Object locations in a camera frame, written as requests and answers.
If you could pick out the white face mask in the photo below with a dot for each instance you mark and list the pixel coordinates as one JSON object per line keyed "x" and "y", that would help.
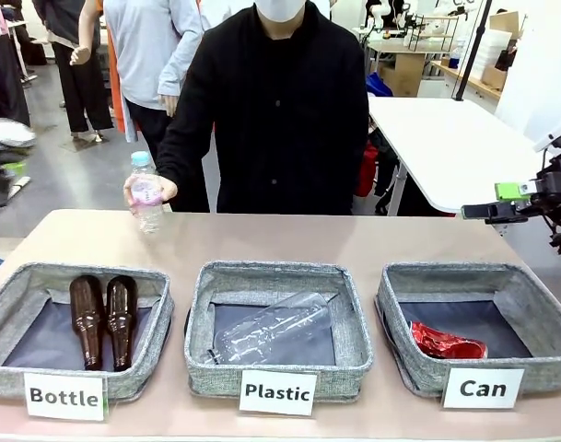
{"x": 280, "y": 8}

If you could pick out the wooden workbench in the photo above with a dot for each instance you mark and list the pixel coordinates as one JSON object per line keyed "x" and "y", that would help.
{"x": 469, "y": 78}

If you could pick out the person's right hand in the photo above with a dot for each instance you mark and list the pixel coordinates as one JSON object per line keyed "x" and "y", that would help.
{"x": 168, "y": 189}

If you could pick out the brown glass bottle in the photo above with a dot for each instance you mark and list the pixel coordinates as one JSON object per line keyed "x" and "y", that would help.
{"x": 121, "y": 317}
{"x": 87, "y": 317}

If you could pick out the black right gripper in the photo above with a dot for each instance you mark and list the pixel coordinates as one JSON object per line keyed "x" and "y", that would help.
{"x": 558, "y": 184}

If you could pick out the black stand pole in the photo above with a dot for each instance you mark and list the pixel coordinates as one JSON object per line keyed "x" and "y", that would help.
{"x": 472, "y": 50}

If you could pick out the stack of white boxes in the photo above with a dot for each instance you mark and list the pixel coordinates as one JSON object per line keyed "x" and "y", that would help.
{"x": 489, "y": 53}

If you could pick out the grey basket with Can sign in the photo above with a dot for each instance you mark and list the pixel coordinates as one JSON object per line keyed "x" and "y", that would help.
{"x": 450, "y": 285}

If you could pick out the grey basket with Bottle sign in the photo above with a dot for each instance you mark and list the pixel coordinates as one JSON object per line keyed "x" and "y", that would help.
{"x": 142, "y": 294}

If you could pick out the red bag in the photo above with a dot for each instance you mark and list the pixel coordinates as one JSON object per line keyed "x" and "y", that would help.
{"x": 366, "y": 166}

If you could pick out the crushed red can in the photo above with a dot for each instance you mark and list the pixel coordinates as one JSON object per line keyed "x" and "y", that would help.
{"x": 441, "y": 343}

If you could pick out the white Bottle sign card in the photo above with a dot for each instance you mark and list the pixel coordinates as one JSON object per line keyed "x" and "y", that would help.
{"x": 64, "y": 396}

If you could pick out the large cardboard box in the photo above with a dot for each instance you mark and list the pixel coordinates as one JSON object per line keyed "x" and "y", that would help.
{"x": 406, "y": 73}

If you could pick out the white side table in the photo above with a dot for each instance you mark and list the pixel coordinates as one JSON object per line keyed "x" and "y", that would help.
{"x": 446, "y": 138}

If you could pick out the mannequin in black trousers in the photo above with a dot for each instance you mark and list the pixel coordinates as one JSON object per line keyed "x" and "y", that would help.
{"x": 79, "y": 92}

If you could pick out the open cardboard box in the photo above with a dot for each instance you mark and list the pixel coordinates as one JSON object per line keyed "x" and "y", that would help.
{"x": 505, "y": 23}

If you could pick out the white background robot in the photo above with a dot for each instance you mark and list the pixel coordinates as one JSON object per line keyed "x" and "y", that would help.
{"x": 379, "y": 11}

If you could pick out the white Can sign card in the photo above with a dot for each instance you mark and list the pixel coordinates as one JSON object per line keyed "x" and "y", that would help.
{"x": 483, "y": 388}

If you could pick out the person in dark clothes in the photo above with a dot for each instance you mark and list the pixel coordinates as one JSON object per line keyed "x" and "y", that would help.
{"x": 3, "y": 78}

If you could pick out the grey basket with Plastic sign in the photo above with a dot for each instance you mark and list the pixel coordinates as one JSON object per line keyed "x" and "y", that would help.
{"x": 280, "y": 281}

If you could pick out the orange hanging garment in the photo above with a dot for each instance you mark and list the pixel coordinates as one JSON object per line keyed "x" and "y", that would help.
{"x": 116, "y": 101}

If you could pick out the person's right forearm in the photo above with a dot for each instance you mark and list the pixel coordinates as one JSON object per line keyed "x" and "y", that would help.
{"x": 178, "y": 147}

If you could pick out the large clear plastic bottle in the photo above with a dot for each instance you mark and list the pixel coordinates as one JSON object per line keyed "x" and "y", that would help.
{"x": 280, "y": 327}

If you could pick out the small pink-label plastic bottle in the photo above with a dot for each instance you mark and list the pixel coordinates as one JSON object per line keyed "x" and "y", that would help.
{"x": 145, "y": 193}

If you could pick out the person in black jacket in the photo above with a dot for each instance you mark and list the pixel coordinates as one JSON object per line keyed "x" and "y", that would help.
{"x": 289, "y": 115}

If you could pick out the blue bag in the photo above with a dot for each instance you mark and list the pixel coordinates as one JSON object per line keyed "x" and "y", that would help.
{"x": 377, "y": 85}

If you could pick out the white Plastic sign card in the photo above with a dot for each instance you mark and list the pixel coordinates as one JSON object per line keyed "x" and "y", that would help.
{"x": 277, "y": 392}

